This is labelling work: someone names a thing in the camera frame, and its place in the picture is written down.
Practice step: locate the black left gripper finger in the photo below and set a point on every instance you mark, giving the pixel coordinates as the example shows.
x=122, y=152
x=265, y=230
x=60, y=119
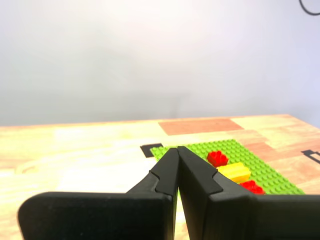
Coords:
x=237, y=217
x=100, y=217

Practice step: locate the yellow toy brick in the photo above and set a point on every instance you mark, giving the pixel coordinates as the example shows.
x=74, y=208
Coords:
x=235, y=172

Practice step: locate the red toy brick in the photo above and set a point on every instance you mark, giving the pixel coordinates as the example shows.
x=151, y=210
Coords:
x=216, y=158
x=251, y=187

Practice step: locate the green studded baseplate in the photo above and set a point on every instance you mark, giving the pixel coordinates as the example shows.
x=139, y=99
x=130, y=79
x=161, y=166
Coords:
x=262, y=162

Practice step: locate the black tape corner mark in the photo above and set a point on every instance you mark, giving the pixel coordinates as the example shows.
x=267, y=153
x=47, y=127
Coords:
x=146, y=151

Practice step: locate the black tape rectangle outline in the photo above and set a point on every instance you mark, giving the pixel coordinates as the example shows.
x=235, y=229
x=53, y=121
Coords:
x=306, y=152

